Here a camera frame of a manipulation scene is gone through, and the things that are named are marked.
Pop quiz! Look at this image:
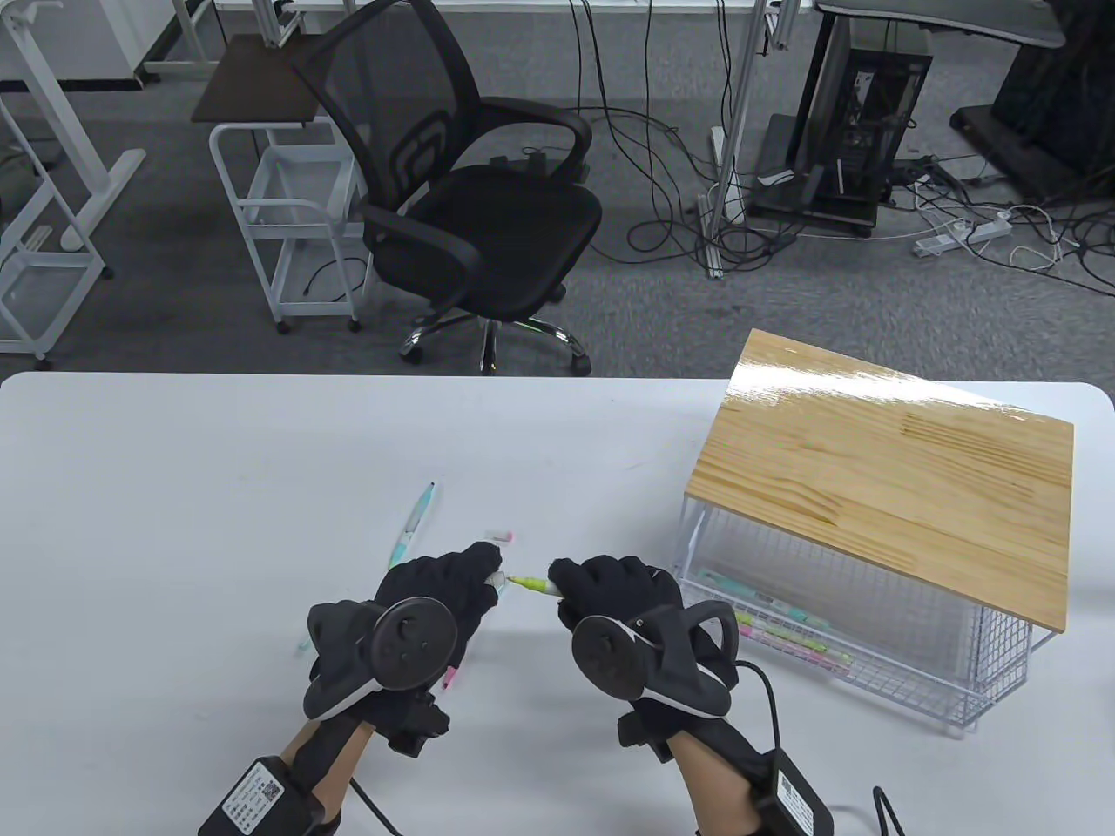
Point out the person's left hand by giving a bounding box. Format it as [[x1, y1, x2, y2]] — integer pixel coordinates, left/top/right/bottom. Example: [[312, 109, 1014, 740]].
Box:
[[348, 542, 504, 725]]

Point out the person's right hand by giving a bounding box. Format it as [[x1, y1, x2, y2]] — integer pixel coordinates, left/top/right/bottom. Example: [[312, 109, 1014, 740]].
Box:
[[547, 556, 743, 743]]

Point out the white wire basket wooden top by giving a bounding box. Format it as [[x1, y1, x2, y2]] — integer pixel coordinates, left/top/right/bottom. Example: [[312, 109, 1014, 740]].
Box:
[[666, 328, 1077, 734]]

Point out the person's right forearm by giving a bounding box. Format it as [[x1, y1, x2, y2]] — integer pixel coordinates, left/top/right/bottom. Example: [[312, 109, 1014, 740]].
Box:
[[672, 723, 787, 836]]

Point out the person's left forearm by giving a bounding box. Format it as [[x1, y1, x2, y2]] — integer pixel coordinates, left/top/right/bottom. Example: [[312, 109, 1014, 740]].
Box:
[[286, 714, 377, 824]]

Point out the black wrist-worn box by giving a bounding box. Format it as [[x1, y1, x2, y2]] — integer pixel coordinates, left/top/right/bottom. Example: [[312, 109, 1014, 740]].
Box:
[[199, 758, 320, 836], [756, 747, 836, 836]]

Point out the black mesh office chair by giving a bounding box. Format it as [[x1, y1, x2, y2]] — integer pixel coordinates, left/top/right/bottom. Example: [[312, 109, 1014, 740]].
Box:
[[290, 0, 605, 377]]

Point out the white power strip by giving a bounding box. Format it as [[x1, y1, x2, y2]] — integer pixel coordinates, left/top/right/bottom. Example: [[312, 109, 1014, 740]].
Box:
[[912, 218, 1014, 259]]

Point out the white standing desk leg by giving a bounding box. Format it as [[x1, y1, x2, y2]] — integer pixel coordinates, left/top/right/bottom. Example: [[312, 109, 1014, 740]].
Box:
[[0, 0, 147, 253]]

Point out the white cart with brown top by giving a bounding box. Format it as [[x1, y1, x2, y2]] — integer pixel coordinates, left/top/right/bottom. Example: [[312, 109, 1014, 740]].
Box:
[[192, 35, 368, 336]]

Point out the black computer tower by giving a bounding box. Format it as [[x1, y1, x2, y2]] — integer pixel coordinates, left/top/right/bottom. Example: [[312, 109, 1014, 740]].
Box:
[[747, 16, 935, 239]]

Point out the black stand base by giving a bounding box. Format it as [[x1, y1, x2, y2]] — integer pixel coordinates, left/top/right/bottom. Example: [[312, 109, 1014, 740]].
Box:
[[949, 0, 1115, 206]]

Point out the white cabinet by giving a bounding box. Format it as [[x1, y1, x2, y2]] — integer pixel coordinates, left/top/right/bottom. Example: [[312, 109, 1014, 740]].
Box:
[[35, 0, 219, 90]]

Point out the grey desk top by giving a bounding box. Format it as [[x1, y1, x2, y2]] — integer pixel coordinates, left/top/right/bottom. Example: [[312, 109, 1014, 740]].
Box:
[[814, 0, 1068, 50]]

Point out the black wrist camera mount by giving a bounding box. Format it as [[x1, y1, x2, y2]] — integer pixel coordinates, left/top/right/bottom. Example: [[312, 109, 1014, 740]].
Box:
[[383, 697, 451, 758], [617, 705, 677, 766]]

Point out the black glove cable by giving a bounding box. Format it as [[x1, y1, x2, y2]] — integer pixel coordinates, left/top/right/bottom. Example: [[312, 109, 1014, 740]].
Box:
[[348, 779, 395, 836], [736, 659, 781, 760]]

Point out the aluminium frame leg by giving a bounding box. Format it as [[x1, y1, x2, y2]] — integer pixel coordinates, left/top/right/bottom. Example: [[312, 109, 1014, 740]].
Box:
[[699, 0, 782, 281]]

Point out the tangle of black floor cables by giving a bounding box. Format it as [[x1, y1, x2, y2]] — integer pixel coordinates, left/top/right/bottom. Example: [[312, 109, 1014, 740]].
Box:
[[571, 0, 1115, 293]]

